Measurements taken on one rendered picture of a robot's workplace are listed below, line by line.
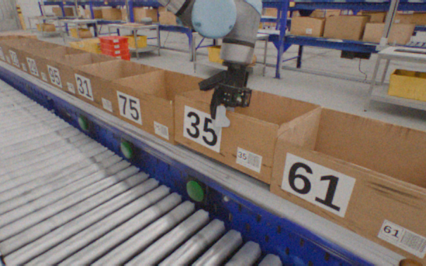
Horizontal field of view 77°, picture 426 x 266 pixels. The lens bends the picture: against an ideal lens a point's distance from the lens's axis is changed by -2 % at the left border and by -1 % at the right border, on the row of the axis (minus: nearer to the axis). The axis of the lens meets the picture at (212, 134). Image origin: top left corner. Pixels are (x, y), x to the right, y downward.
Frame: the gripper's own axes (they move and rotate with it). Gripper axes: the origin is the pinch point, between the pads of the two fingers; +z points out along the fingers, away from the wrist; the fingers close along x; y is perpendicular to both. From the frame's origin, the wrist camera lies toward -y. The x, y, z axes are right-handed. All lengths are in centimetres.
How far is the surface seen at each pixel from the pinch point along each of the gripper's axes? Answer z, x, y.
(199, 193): 20.2, -3.9, 0.4
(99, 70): -4, 13, -98
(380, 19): -199, 843, -142
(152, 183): 27.6, -3.1, -23.3
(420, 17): -205, 841, -53
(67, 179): 33, -23, -49
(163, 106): -1.5, -1.4, -23.7
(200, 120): -1.0, -0.5, -6.9
